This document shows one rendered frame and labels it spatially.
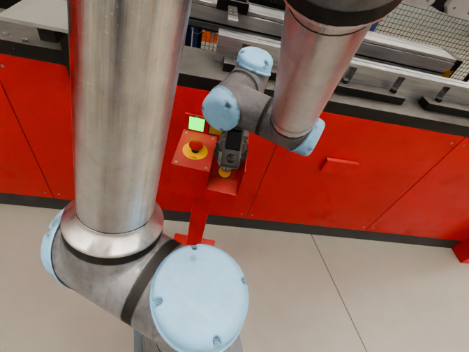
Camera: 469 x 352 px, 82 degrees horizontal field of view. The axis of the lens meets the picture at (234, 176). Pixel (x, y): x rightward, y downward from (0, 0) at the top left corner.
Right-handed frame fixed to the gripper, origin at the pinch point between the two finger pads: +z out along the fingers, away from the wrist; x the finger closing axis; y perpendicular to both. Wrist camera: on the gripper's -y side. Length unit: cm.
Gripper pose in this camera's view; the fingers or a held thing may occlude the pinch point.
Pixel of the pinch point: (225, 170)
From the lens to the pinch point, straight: 80.4
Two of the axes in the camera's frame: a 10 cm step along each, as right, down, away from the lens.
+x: -9.7, -2.1, -0.9
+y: 1.1, -7.8, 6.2
